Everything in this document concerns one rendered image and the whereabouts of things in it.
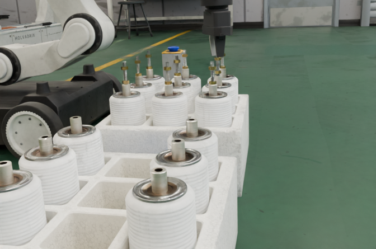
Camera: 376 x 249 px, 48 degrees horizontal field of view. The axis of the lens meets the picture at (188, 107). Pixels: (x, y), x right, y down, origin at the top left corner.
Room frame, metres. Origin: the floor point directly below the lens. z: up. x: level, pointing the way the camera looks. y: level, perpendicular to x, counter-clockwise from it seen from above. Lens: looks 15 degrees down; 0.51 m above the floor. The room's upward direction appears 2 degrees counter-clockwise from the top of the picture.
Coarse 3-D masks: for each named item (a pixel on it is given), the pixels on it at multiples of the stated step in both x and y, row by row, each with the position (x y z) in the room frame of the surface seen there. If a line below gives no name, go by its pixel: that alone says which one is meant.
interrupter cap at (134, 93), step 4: (116, 92) 1.14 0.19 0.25; (120, 92) 1.14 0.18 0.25; (132, 92) 1.14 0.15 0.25; (136, 92) 1.14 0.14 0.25; (116, 96) 1.10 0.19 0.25; (120, 96) 1.10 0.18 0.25; (124, 96) 1.10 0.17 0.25; (128, 96) 1.09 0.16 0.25; (132, 96) 1.09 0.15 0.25; (136, 96) 1.10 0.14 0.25
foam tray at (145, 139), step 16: (240, 96) 1.34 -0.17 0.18; (240, 112) 1.15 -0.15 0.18; (112, 128) 1.05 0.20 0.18; (128, 128) 1.05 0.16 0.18; (144, 128) 1.04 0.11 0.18; (160, 128) 1.04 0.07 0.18; (176, 128) 1.03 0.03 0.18; (208, 128) 1.02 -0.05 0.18; (224, 128) 1.01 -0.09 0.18; (240, 128) 1.01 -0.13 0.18; (112, 144) 1.05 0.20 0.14; (128, 144) 1.04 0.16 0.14; (144, 144) 1.04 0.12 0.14; (160, 144) 1.03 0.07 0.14; (224, 144) 1.00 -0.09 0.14; (240, 144) 0.99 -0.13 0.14; (240, 160) 0.99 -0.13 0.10; (240, 176) 0.99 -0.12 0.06; (240, 192) 0.99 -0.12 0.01
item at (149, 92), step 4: (152, 84) 1.25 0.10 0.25; (132, 88) 1.21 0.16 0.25; (136, 88) 1.20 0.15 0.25; (140, 88) 1.20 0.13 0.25; (144, 88) 1.20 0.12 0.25; (148, 88) 1.21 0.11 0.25; (152, 88) 1.22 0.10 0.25; (140, 92) 1.19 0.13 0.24; (144, 92) 1.20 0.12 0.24; (148, 92) 1.20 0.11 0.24; (152, 92) 1.21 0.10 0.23; (144, 96) 1.20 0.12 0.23; (148, 96) 1.20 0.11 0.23; (152, 96) 1.21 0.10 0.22; (148, 100) 1.20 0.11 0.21; (148, 104) 1.20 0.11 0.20; (148, 108) 1.20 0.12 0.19; (148, 112) 1.20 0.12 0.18
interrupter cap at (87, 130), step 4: (64, 128) 0.83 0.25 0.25; (68, 128) 0.83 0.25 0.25; (84, 128) 0.83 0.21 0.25; (88, 128) 0.82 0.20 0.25; (92, 128) 0.82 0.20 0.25; (60, 132) 0.81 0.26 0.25; (64, 132) 0.81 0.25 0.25; (68, 132) 0.81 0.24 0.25; (84, 132) 0.80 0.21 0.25; (88, 132) 0.80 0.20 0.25; (92, 132) 0.80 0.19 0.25; (60, 136) 0.78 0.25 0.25; (64, 136) 0.78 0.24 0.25; (68, 136) 0.78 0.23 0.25; (72, 136) 0.78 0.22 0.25; (76, 136) 0.78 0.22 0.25; (80, 136) 0.78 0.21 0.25; (84, 136) 0.78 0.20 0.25
